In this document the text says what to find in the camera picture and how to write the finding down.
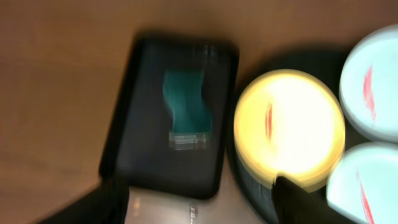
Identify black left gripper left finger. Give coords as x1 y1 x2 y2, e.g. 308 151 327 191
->
40 177 129 224

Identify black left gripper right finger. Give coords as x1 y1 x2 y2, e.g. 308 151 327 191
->
272 176 355 224

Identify yellow plate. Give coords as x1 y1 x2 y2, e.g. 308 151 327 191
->
233 70 346 192

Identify green yellow sponge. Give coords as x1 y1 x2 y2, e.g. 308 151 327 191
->
163 70 213 151

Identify light green plate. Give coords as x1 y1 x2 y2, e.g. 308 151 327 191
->
339 24 397 143
326 142 397 224

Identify black round tray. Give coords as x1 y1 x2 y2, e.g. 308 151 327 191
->
226 47 349 224

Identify black rectangular tray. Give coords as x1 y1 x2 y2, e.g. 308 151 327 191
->
99 32 239 199

